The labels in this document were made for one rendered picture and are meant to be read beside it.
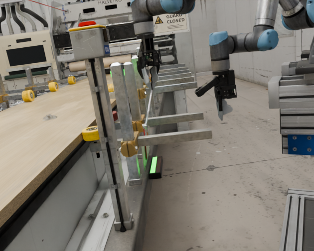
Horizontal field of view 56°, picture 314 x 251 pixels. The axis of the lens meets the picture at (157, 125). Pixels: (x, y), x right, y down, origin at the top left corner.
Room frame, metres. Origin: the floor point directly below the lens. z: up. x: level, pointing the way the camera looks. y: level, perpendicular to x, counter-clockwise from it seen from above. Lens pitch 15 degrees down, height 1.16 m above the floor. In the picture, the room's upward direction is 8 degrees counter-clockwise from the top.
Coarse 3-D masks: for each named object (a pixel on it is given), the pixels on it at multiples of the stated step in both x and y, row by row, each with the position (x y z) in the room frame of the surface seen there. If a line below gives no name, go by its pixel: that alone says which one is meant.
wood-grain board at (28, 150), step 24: (48, 96) 2.30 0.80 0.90; (72, 96) 2.09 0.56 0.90; (0, 120) 1.52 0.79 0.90; (24, 120) 1.42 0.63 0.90; (72, 120) 1.26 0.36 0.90; (0, 144) 1.01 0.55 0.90; (24, 144) 0.96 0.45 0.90; (48, 144) 0.92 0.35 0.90; (72, 144) 0.92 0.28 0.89; (0, 168) 0.75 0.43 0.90; (24, 168) 0.73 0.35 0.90; (48, 168) 0.73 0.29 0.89; (0, 192) 0.60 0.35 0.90; (24, 192) 0.60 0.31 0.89; (0, 216) 0.51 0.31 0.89
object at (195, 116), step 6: (180, 114) 1.26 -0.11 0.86; (186, 114) 1.24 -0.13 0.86; (192, 114) 1.23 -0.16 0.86; (198, 114) 1.23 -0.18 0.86; (144, 120) 1.25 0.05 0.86; (150, 120) 1.25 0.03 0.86; (156, 120) 1.25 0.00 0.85; (162, 120) 1.24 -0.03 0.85; (168, 120) 1.24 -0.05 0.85; (174, 120) 1.24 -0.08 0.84; (180, 120) 1.24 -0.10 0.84; (186, 120) 1.23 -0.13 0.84; (192, 120) 1.23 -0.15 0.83; (120, 126) 1.26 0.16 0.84
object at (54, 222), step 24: (72, 168) 0.95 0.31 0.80; (96, 168) 1.20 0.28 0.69; (48, 192) 0.76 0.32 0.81; (72, 192) 0.91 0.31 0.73; (24, 216) 0.63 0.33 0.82; (48, 216) 0.73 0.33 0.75; (72, 216) 0.87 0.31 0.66; (0, 240) 0.53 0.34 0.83; (24, 240) 0.60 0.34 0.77; (48, 240) 0.70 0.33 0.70
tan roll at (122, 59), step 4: (116, 56) 3.85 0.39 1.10; (120, 56) 3.83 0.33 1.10; (124, 56) 3.82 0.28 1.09; (128, 56) 3.81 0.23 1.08; (104, 60) 3.83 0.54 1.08; (108, 60) 3.82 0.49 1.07; (112, 60) 3.82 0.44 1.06; (116, 60) 3.81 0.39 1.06; (120, 60) 3.81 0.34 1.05; (124, 60) 3.80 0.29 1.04; (128, 60) 3.80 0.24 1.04; (72, 64) 3.87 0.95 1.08; (76, 64) 3.86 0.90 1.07; (80, 64) 3.85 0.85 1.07; (84, 64) 3.85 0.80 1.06; (104, 64) 3.83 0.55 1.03; (108, 64) 3.82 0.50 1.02; (64, 68) 3.91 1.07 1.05; (68, 68) 3.91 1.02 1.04; (72, 68) 3.86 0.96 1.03; (76, 68) 3.86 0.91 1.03; (80, 68) 3.86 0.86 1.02; (84, 68) 3.86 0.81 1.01
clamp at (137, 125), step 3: (141, 117) 1.26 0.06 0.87; (144, 117) 1.28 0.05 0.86; (141, 120) 1.21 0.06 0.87; (132, 123) 1.20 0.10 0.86; (135, 123) 1.18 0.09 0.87; (138, 123) 1.18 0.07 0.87; (141, 123) 1.20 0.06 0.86; (135, 126) 1.18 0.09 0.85; (138, 126) 1.18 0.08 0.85; (141, 126) 1.18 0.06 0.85; (135, 129) 1.18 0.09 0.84; (138, 129) 1.18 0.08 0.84; (141, 129) 1.18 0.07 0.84
